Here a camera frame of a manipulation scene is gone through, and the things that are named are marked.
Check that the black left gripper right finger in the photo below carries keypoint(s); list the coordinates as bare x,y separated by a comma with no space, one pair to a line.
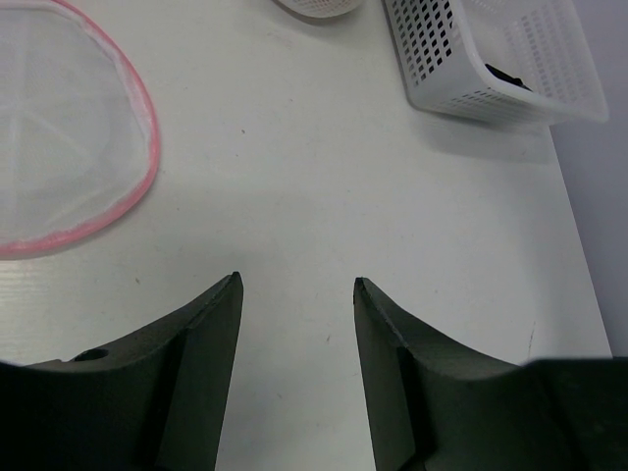
436,404

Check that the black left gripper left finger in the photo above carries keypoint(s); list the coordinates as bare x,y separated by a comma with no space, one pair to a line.
154,399

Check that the black bra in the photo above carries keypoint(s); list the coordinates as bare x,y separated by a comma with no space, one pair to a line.
499,74

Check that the grey trimmed mesh laundry bag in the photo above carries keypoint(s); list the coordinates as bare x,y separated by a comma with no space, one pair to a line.
321,9

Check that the pink trimmed mesh laundry bag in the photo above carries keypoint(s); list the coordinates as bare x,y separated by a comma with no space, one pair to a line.
80,140

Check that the white perforated plastic basket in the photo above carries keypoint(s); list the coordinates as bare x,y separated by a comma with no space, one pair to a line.
443,46

